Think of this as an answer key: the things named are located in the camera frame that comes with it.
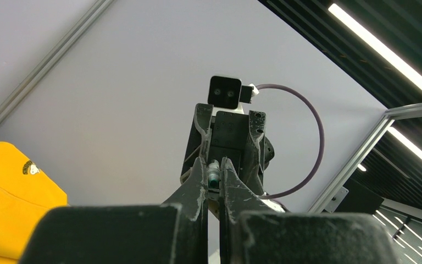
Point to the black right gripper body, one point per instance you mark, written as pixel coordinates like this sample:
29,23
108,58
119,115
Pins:
229,137

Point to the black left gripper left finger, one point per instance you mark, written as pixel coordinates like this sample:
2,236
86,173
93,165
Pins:
175,231

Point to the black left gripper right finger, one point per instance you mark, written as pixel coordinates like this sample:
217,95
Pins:
252,232

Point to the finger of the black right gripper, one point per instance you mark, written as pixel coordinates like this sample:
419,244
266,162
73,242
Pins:
199,138
254,151

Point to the green whiteboard marker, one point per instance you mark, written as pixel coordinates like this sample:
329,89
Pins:
213,172

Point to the ceiling light strip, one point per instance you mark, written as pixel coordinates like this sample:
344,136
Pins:
377,45

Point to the yellow folded sweatshirt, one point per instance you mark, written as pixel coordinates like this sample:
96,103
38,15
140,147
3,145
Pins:
26,195

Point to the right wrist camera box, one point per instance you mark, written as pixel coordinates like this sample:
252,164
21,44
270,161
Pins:
229,93

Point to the aluminium frame post right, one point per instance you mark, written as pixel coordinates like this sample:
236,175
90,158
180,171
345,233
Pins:
386,120

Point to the aluminium frame post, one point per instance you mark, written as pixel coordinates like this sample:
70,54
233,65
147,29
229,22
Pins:
386,120
61,48

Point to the aluminium frame post left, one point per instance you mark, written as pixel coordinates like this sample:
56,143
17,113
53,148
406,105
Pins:
61,48

